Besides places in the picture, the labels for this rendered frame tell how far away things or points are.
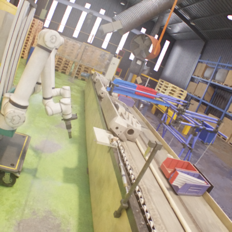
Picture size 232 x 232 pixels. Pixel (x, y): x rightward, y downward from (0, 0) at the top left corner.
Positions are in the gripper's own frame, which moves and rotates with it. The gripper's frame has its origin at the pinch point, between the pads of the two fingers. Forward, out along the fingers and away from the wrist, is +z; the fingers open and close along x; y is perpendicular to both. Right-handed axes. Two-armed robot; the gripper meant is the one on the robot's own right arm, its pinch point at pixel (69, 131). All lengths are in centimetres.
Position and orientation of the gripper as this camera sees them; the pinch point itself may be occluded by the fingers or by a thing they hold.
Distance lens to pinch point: 165.1
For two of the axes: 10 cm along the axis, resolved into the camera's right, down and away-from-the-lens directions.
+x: 3.7, 5.0, -7.8
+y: -9.3, 1.4, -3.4
